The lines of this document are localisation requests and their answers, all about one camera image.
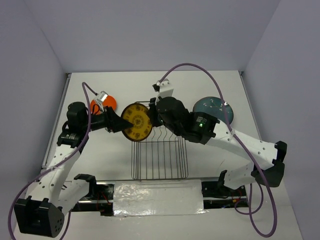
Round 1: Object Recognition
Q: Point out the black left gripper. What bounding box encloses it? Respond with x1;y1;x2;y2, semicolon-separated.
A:
82;105;133;133

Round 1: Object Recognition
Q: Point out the yellow patterned plate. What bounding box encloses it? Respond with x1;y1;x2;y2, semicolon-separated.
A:
121;102;153;142

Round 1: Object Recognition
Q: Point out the orange plate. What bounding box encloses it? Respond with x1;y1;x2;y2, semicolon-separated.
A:
90;95;117;115

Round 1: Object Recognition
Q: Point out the grey plate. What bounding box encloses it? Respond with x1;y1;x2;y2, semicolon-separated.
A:
192;96;234;124

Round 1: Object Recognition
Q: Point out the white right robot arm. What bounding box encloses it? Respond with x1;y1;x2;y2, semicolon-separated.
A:
147;96;287;196

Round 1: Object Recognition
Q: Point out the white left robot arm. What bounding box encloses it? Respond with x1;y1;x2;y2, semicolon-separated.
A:
14;101;133;238

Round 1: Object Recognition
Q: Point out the silver foil tape sheet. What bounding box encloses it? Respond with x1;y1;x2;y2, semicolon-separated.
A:
113;179;205;217

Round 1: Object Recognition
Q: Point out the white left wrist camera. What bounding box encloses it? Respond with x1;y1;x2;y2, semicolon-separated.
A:
94;91;108;109

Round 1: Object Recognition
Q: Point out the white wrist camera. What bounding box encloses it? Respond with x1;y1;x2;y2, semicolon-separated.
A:
152;78;174;103
94;91;108;109

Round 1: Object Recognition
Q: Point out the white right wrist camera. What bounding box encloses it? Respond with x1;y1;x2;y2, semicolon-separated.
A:
152;78;174;103

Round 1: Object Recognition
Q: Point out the grey wire dish rack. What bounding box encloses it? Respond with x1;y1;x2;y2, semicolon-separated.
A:
130;100;190;181

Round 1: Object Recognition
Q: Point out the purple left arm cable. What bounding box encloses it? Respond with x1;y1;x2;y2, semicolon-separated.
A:
7;81;98;240

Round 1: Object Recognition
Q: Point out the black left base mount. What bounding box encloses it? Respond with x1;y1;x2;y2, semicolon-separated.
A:
71;182;115;217

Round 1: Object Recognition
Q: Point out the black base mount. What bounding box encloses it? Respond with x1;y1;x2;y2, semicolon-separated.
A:
201;181;248;210
71;182;115;217

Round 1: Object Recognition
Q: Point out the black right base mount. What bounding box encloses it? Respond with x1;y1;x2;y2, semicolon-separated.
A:
201;181;248;210

